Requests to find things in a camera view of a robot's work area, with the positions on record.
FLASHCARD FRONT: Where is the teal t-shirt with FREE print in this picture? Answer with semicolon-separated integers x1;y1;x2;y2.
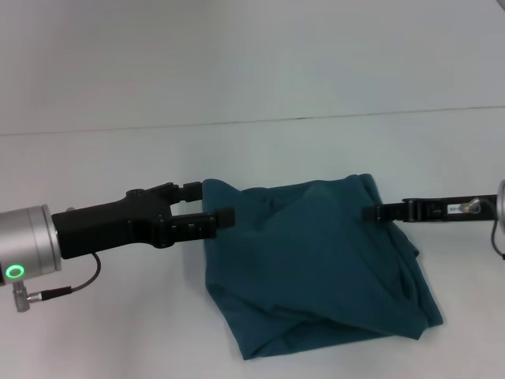
201;173;445;362

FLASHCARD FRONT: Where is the right arm cable with plug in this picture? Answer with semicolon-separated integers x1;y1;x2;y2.
463;196;505;261

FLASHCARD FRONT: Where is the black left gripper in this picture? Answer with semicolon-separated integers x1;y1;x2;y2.
50;180;237;261

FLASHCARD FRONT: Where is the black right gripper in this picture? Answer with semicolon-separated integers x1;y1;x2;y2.
361;193;501;225

